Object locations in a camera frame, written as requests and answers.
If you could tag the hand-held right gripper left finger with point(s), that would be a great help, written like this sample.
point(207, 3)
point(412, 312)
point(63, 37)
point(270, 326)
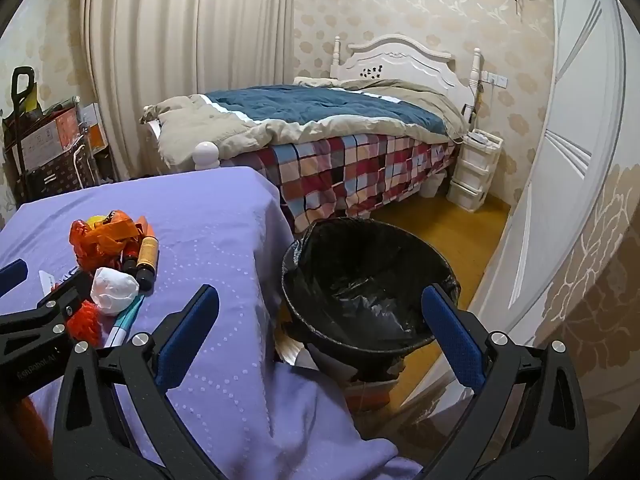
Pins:
point(187, 330)

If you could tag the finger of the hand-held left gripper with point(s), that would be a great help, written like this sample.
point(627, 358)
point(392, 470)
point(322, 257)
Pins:
point(65, 297)
point(12, 277)

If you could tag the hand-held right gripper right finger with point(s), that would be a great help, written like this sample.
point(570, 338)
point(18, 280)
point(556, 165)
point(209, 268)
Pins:
point(452, 335)

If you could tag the orange mesh net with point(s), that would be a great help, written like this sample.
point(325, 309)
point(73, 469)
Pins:
point(85, 320)

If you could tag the white paper ball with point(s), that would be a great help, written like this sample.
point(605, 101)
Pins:
point(112, 287)

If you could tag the red-orange plastic bag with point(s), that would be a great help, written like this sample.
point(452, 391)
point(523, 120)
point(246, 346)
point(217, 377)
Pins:
point(87, 247)

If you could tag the teal white tube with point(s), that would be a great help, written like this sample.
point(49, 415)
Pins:
point(125, 317)

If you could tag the dark brown bottle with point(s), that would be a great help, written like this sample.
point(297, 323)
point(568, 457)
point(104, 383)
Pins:
point(131, 257)

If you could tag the black trash bin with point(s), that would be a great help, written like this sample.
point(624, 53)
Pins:
point(350, 270)

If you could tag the purple tablecloth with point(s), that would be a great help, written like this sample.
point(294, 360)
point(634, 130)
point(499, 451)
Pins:
point(210, 240)

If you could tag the large white orange cardboard box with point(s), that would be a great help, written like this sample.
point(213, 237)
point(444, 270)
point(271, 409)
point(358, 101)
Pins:
point(50, 135)

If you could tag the small white bin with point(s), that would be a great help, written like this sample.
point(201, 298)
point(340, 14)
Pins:
point(434, 185)

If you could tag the white drawer unit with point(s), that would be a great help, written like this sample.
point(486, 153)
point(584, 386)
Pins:
point(472, 175)

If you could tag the small white orange box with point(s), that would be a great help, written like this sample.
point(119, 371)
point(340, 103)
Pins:
point(92, 125)

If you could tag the plaid bed sheet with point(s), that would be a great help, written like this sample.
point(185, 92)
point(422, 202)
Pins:
point(350, 170)

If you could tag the white power strip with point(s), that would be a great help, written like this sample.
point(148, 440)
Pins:
point(480, 138)

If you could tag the black hand trolley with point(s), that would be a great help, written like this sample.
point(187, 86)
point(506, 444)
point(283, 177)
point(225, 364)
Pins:
point(21, 70)

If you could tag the blue beige duvet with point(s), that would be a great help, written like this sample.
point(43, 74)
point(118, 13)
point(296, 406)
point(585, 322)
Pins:
point(300, 105)

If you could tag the bed with plaid cover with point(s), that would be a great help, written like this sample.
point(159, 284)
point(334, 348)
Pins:
point(395, 62)

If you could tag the beige pillow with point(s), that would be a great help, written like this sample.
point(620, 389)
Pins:
point(317, 81)

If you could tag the beige curtain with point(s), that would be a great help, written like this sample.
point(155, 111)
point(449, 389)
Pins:
point(190, 35)

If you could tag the white wall socket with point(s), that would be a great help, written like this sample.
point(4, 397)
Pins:
point(495, 79)

